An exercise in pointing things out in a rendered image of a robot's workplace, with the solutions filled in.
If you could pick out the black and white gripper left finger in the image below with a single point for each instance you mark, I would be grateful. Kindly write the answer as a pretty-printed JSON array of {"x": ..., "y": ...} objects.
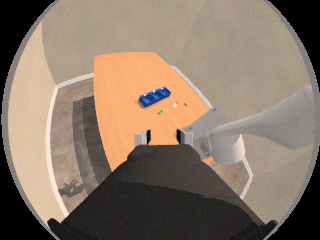
[{"x": 142, "y": 138}]

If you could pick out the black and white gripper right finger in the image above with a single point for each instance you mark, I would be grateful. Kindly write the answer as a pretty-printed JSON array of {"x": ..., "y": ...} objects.
[{"x": 184, "y": 137}]

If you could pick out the blue three-compartment bin rack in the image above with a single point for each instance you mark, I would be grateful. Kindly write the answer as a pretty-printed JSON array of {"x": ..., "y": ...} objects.
[{"x": 154, "y": 96}]

